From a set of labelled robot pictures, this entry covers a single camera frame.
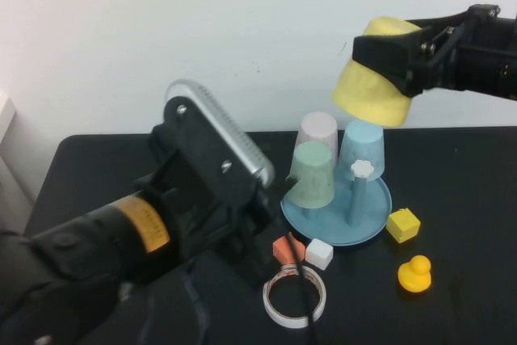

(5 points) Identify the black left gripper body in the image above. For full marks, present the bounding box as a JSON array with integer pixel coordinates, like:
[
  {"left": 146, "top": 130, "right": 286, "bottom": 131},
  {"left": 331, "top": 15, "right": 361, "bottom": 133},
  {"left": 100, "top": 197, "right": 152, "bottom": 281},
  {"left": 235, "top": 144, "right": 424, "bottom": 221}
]
[{"left": 135, "top": 96, "right": 284, "bottom": 257}]

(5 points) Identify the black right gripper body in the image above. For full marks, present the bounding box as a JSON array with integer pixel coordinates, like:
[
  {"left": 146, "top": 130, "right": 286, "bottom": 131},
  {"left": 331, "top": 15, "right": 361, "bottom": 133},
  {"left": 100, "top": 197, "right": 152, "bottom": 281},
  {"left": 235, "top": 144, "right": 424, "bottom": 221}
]
[{"left": 419, "top": 4, "right": 504, "bottom": 95}]

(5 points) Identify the yellow cube block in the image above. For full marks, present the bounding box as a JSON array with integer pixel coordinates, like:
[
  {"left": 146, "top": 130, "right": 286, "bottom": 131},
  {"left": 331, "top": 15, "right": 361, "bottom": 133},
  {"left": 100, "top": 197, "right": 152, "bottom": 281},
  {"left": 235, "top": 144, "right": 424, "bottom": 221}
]
[{"left": 385, "top": 207, "right": 422, "bottom": 244}]

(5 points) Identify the light blue plastic cup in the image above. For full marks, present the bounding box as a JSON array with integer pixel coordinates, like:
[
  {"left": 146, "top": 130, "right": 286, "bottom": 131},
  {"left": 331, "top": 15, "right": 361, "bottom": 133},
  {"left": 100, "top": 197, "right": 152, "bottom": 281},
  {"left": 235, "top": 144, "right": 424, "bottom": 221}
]
[{"left": 338, "top": 120, "right": 385, "bottom": 179}]

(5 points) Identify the yellow rubber duck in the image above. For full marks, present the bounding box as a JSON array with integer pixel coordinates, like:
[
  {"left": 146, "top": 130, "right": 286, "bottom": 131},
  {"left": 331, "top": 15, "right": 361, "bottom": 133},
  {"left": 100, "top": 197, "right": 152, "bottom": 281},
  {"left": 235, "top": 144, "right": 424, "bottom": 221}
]
[{"left": 397, "top": 255, "right": 432, "bottom": 293}]

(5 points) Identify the white tape roll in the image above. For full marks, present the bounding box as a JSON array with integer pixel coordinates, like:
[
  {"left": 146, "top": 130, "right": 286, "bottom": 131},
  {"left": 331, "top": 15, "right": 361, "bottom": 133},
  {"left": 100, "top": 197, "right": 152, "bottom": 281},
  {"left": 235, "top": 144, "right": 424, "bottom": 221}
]
[{"left": 262, "top": 263, "right": 327, "bottom": 329}]

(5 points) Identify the blue cup stand tray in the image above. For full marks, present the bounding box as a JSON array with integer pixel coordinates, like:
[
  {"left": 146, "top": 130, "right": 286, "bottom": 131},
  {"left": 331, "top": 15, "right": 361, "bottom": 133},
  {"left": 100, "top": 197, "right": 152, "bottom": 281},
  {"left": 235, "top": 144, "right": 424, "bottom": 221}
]
[{"left": 280, "top": 160, "right": 393, "bottom": 248}]

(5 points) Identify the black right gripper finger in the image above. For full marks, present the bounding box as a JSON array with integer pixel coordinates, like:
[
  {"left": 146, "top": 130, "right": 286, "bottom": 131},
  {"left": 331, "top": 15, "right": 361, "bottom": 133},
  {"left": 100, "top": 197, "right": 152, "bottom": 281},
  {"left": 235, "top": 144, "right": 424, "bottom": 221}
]
[
  {"left": 405, "top": 9, "right": 472, "bottom": 29},
  {"left": 353, "top": 27, "right": 445, "bottom": 98}
]

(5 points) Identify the green plastic cup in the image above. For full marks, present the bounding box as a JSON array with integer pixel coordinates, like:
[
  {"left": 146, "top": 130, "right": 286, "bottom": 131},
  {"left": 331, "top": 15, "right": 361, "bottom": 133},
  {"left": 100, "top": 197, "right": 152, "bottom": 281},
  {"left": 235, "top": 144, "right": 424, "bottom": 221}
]
[{"left": 287, "top": 141, "right": 336, "bottom": 209}]

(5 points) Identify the yellow plastic cup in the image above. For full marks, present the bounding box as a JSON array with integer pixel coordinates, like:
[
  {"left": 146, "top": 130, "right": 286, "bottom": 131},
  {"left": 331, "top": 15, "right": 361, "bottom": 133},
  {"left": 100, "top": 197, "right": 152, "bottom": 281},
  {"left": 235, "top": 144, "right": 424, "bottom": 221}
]
[{"left": 331, "top": 16, "right": 423, "bottom": 128}]

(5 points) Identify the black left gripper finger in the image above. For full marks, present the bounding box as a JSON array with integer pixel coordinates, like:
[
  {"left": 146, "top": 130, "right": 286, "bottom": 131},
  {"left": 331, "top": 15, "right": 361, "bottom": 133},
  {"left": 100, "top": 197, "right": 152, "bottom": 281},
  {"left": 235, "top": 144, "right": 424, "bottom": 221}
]
[
  {"left": 266, "top": 177, "right": 300, "bottom": 217},
  {"left": 237, "top": 235, "right": 280, "bottom": 288}
]

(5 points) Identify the orange cube block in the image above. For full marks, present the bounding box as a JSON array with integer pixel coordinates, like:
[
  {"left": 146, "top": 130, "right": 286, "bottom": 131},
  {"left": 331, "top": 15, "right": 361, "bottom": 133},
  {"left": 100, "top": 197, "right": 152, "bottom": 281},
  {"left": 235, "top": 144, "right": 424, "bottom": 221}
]
[{"left": 272, "top": 231, "right": 306, "bottom": 265}]

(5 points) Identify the pink plastic cup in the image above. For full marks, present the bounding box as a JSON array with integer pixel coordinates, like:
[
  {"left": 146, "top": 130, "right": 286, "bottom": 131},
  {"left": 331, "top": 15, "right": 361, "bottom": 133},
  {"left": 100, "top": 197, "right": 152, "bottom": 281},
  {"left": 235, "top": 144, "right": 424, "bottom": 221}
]
[{"left": 293, "top": 111, "right": 339, "bottom": 160}]

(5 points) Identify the white cube block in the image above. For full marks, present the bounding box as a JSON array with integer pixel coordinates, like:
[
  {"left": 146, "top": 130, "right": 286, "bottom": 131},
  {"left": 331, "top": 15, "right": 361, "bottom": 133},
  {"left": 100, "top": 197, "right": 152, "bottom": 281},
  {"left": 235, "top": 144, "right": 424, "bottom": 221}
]
[{"left": 305, "top": 238, "right": 334, "bottom": 271}]

